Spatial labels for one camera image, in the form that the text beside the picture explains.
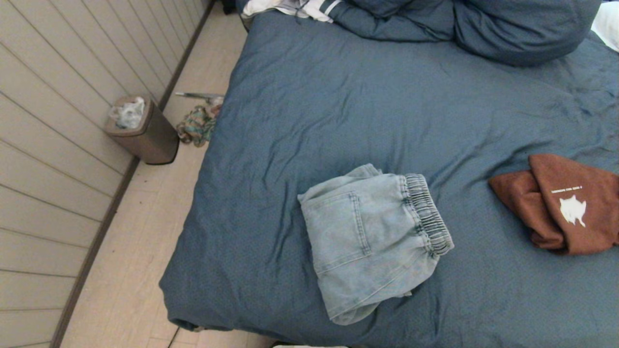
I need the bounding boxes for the light blue denim shorts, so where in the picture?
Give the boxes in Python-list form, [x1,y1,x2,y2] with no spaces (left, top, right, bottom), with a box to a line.
[297,163,455,326]

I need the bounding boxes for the blue bed cover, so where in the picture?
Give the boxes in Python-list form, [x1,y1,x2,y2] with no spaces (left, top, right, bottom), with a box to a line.
[159,0,619,348]

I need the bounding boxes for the multicoloured cloth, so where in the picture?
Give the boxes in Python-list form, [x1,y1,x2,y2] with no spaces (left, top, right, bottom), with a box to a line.
[176,104,223,147]

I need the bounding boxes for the silver metal object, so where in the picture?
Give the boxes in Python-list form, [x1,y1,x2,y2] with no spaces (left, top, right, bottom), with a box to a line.
[175,91,224,104]

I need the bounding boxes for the brown metal trash bin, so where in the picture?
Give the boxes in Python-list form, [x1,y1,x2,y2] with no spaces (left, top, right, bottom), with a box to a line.
[103,95,180,165]

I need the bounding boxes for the white striped garment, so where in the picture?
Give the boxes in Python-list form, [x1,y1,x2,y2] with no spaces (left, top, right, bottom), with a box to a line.
[241,0,345,24]

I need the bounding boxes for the crumpled blue blanket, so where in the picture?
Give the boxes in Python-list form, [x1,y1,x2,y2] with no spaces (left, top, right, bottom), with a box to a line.
[332,0,457,42]

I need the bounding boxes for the clear plastic bin liner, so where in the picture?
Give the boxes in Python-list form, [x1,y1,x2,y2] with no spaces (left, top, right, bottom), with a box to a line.
[109,97,146,130]

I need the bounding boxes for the rust brown shorts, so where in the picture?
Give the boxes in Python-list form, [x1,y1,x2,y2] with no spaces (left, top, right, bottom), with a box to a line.
[488,154,619,256]

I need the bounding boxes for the blue pillow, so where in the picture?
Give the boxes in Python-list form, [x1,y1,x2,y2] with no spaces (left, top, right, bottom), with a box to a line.
[454,0,603,67]

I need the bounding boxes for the white pillow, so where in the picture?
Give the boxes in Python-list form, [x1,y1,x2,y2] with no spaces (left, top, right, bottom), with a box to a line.
[591,1,619,53]

